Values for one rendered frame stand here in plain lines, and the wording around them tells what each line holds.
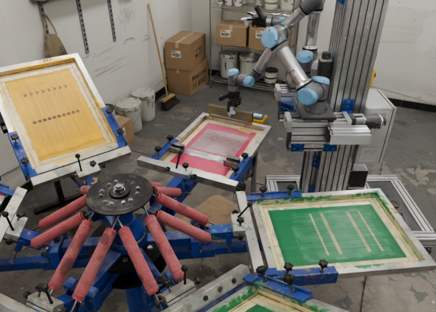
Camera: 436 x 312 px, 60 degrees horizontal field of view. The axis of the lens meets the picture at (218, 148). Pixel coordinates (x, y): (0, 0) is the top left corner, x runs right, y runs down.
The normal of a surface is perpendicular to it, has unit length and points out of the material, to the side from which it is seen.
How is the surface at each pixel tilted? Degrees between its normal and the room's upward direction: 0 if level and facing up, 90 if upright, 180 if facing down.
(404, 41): 90
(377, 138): 90
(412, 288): 0
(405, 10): 90
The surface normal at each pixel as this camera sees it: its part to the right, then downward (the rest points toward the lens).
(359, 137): 0.00, 0.53
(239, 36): -0.28, 0.51
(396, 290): 0.00, -0.85
